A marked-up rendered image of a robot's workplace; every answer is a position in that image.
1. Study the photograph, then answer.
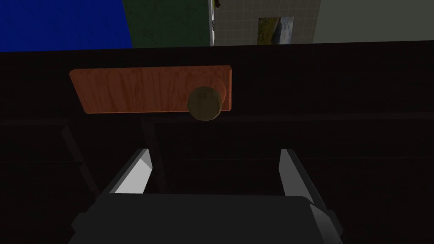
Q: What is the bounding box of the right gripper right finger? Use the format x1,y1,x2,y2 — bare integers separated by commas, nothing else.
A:
278,148,327,208

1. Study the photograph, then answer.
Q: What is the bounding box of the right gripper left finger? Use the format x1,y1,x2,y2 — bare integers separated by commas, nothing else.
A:
109,148,153,195

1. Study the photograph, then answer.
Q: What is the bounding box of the brown wooden drawer front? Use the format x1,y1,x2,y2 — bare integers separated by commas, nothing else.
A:
69,65,233,114

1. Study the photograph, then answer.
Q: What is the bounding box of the olive round knob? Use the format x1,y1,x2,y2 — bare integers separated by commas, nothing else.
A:
187,86,223,122

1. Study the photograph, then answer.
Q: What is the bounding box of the landscape picture on wall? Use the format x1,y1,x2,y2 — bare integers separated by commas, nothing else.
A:
257,17,295,46

